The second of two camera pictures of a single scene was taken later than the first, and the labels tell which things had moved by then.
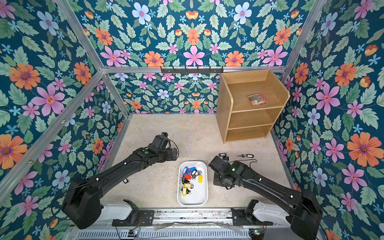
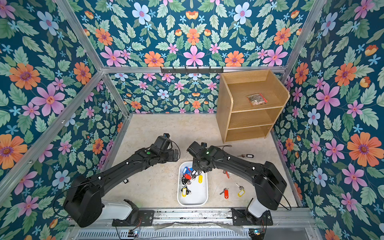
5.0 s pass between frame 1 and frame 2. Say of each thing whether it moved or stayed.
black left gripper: stayed
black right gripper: moved
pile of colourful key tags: stayed
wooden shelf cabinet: stayed
